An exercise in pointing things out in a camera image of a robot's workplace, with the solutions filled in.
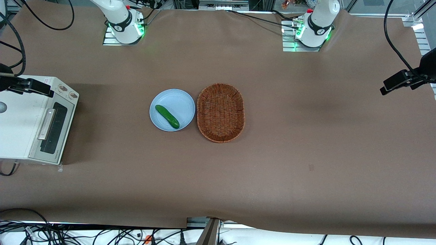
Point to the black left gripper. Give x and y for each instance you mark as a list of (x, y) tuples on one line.
[(427, 65)]

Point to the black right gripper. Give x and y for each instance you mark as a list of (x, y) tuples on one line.
[(4, 83)]

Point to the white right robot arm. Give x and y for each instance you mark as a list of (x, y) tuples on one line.
[(119, 17)]

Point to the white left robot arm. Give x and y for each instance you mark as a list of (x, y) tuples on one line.
[(318, 23)]

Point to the white toaster oven body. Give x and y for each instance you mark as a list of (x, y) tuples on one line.
[(20, 115)]

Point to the beige oven knob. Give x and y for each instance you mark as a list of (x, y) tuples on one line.
[(62, 89), (73, 95)]

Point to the small clear plastic block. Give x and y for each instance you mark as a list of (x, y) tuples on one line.
[(60, 167)]

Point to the green cucumber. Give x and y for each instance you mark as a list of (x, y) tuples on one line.
[(167, 116)]

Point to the light blue round plate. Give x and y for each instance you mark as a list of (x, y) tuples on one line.
[(178, 102)]

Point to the brown table cloth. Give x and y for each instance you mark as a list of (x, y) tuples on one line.
[(272, 170)]

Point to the brown wicker oval basket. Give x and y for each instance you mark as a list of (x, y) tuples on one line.
[(220, 113)]

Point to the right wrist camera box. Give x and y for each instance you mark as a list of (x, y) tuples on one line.
[(32, 87)]

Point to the aluminium corner frame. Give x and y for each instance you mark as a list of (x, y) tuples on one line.
[(424, 37)]

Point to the aluminium frame profile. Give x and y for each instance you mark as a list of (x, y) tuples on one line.
[(211, 233)]

